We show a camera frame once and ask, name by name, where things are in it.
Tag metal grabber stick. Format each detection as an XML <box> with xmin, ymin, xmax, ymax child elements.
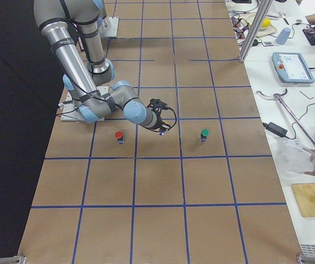
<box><xmin>256</xmin><ymin>88</ymin><xmax>315</xmax><ymax>148</ymax></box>

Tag clear plastic bag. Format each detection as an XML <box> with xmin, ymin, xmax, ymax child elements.
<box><xmin>273</xmin><ymin>139</ymin><xmax>315</xmax><ymax>176</ymax></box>

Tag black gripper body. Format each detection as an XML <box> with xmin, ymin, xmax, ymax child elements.
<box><xmin>151</xmin><ymin>115</ymin><xmax>162</xmax><ymax>131</ymax></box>

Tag beige tray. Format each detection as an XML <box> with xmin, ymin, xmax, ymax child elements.
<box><xmin>240</xmin><ymin>13</ymin><xmax>277</xmax><ymax>37</ymax></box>

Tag black power adapter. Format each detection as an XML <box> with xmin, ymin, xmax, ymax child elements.
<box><xmin>263</xmin><ymin>122</ymin><xmax>288</xmax><ymax>138</ymax></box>

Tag green push button switch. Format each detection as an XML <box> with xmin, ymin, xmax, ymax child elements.
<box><xmin>200</xmin><ymin>129</ymin><xmax>209</xmax><ymax>142</ymax></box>

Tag blue teach pendant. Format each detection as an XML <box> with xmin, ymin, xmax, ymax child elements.
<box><xmin>272</xmin><ymin>52</ymin><xmax>315</xmax><ymax>84</ymax></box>

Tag blue plastic cup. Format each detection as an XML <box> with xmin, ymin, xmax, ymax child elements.
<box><xmin>275</xmin><ymin>27</ymin><xmax>291</xmax><ymax>46</ymax></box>

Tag aluminium frame post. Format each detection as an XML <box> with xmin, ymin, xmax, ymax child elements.
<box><xmin>239</xmin><ymin>0</ymin><xmax>272</xmax><ymax>63</ymax></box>

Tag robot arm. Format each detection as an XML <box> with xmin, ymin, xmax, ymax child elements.
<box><xmin>34</xmin><ymin>1</ymin><xmax>171</xmax><ymax>134</ymax></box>

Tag red push button switch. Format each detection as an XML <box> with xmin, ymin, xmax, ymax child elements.
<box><xmin>114</xmin><ymin>131</ymin><xmax>125</xmax><ymax>144</ymax></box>

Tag yellow lemon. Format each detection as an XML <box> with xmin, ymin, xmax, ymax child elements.
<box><xmin>261</xmin><ymin>18</ymin><xmax>271</xmax><ymax>29</ymax></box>

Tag wooden cutting board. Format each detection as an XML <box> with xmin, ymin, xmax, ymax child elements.
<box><xmin>291</xmin><ymin>183</ymin><xmax>315</xmax><ymax>218</ymax></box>

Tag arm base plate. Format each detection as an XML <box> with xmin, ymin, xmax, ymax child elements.
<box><xmin>100</xmin><ymin>16</ymin><xmax>119</xmax><ymax>38</ymax></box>
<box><xmin>59</xmin><ymin>89</ymin><xmax>86</xmax><ymax>122</ymax></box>

